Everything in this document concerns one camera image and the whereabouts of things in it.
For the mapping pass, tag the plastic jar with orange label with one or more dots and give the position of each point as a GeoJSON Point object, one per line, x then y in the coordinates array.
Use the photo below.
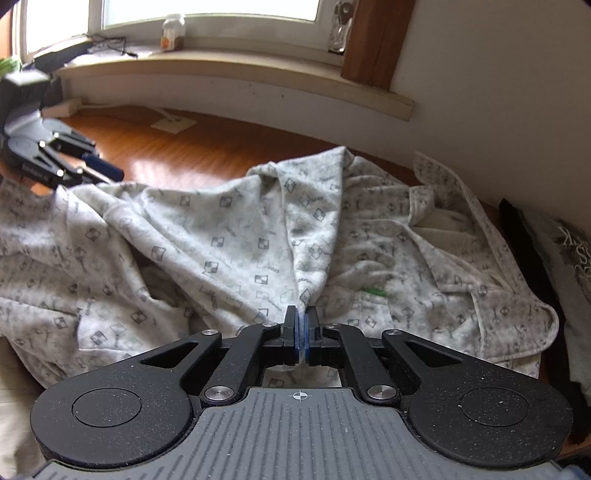
{"type": "Point", "coordinates": [173, 32]}

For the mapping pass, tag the black flat device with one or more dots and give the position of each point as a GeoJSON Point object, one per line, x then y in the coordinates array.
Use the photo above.
{"type": "Point", "coordinates": [60, 50]}

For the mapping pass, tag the black folded cloth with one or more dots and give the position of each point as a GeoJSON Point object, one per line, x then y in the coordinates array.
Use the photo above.
{"type": "Point", "coordinates": [512, 217]}

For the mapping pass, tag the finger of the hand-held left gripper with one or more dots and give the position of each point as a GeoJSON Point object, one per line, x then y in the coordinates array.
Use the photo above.
{"type": "Point", "coordinates": [104, 168]}
{"type": "Point", "coordinates": [55, 173]}

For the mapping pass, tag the window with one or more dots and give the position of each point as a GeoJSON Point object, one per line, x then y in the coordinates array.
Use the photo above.
{"type": "Point", "coordinates": [207, 11]}

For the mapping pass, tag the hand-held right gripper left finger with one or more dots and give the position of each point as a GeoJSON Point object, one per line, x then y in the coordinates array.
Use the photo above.
{"type": "Point", "coordinates": [295, 339]}

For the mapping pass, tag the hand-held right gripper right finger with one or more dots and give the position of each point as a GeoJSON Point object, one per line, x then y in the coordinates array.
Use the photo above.
{"type": "Point", "coordinates": [308, 339]}

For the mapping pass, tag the white patterned pajama shirt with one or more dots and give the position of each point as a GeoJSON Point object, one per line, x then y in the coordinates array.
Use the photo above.
{"type": "Point", "coordinates": [207, 230]}

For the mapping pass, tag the beige window sill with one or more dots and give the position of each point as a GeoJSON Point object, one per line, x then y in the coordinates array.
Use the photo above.
{"type": "Point", "coordinates": [231, 64]}

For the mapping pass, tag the beige cloth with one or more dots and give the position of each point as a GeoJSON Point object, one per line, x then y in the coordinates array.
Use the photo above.
{"type": "Point", "coordinates": [16, 415]}

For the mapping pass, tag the white power strip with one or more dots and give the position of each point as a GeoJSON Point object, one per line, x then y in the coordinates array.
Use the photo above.
{"type": "Point", "coordinates": [62, 108]}

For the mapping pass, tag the brown wooden window frame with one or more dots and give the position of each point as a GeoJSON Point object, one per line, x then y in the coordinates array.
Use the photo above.
{"type": "Point", "coordinates": [376, 41]}

